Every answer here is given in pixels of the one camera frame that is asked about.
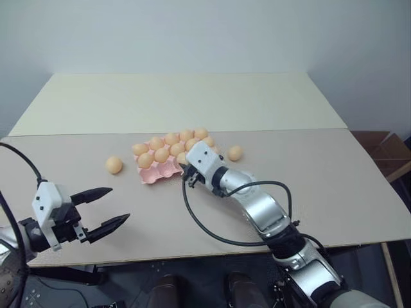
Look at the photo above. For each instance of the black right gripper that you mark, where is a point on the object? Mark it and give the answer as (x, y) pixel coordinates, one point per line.
(194, 176)

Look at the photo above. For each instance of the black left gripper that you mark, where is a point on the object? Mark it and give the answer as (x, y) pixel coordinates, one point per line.
(65, 224)

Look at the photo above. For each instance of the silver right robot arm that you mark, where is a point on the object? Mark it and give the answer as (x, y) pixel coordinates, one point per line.
(266, 208)

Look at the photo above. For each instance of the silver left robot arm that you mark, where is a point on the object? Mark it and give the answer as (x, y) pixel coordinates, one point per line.
(32, 235)

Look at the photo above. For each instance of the orange egg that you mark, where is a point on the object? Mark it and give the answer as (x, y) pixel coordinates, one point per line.
(191, 143)
(140, 149)
(235, 153)
(208, 141)
(201, 133)
(145, 160)
(114, 165)
(156, 142)
(181, 158)
(161, 154)
(176, 149)
(171, 139)
(187, 134)

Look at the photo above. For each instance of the pink egg carton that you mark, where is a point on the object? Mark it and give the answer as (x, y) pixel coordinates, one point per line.
(157, 174)

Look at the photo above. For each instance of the dark brown rounded shape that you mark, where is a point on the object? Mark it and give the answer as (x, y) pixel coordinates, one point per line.
(242, 290)
(167, 292)

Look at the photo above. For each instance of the brown cardboard box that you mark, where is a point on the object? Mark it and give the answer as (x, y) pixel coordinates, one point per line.
(382, 150)

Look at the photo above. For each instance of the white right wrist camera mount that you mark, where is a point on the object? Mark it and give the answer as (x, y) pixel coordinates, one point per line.
(202, 157)

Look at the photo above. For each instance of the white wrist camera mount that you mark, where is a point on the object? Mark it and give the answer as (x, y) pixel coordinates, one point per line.
(45, 199)
(202, 157)

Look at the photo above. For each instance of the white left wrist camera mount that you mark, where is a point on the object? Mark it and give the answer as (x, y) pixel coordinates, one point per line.
(45, 199)

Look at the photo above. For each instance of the black table frame bracket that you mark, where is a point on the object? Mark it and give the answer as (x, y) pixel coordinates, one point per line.
(70, 274)

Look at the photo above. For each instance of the wooden table frame strip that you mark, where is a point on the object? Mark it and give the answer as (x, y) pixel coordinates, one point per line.
(391, 276)

